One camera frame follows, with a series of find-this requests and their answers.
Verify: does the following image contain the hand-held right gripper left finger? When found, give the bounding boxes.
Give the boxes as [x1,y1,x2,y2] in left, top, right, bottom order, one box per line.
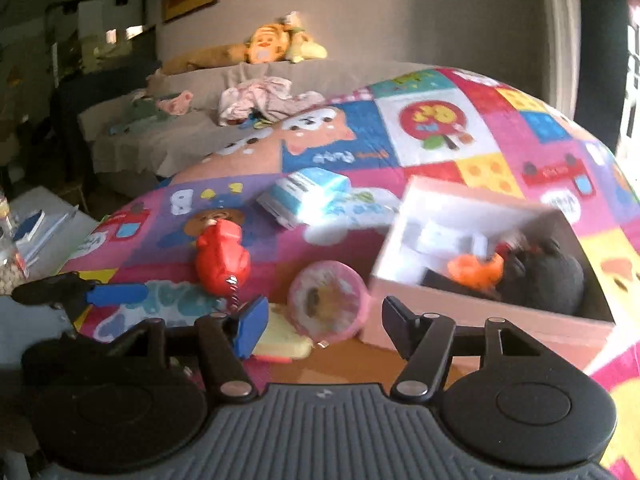
[116,295,271,402]

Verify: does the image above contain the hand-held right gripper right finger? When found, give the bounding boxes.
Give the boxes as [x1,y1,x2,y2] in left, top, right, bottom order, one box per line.
[382,296,551,402]

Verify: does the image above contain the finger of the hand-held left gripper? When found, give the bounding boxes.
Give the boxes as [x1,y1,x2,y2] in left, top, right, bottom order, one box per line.
[12,272,149,312]

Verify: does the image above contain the pink round toy case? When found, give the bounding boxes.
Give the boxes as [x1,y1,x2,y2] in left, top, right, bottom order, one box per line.
[287,260,372,345]

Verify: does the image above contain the red toy figure keychain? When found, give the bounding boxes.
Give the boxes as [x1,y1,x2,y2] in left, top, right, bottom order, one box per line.
[195,219,252,312]

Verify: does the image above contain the pink cardboard box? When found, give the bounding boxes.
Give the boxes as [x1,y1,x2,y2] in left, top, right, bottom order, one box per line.
[361,176,617,374]

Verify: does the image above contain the small white box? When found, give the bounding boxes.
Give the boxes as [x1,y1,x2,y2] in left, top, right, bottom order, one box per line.
[404,215,497,282]

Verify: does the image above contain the orange plastic shell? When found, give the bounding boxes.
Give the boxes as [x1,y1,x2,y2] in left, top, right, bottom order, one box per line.
[446,252,506,292]

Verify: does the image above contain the white red toy figurine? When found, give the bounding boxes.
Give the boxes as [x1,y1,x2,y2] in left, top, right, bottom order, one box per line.
[492,232,544,259]

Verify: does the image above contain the black plush toy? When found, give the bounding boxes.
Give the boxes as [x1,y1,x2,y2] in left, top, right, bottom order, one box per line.
[499,236,587,317]

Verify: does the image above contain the yellow soft toy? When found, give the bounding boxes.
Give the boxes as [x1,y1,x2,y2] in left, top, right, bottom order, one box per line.
[252,316,314,364]

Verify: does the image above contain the white side table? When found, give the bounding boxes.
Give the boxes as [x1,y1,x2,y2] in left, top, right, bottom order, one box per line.
[0,186,102,281]

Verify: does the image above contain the blue notebook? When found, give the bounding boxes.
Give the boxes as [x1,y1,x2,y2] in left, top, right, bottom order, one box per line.
[14,210,47,242]

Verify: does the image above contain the blue white snack packet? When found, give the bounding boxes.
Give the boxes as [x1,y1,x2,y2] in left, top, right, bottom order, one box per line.
[256,167,352,231]

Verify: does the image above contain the grey sofa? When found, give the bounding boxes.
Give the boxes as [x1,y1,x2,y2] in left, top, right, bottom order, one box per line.
[79,57,437,197]

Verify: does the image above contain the colourful printed play mat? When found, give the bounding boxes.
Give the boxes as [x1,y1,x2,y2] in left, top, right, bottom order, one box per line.
[59,67,640,480]

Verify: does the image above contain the green cloth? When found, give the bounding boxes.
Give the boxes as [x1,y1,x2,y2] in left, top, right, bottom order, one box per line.
[109,99,168,135]

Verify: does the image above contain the small pink cloth item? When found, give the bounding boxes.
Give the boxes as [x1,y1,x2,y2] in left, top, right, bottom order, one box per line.
[156,90,194,114]

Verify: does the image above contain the pink crumpled clothes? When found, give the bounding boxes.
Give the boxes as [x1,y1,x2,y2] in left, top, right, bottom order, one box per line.
[217,76,326,127]

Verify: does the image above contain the glass tank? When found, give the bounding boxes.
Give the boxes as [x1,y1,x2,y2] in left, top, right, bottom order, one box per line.
[44,0,157,82]

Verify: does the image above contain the orange tiger plush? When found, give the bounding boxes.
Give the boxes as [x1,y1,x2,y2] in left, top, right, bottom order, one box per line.
[160,22,297,75]

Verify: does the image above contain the yellow plush toy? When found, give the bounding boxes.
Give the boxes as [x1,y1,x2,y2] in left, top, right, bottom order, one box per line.
[284,10,329,64]

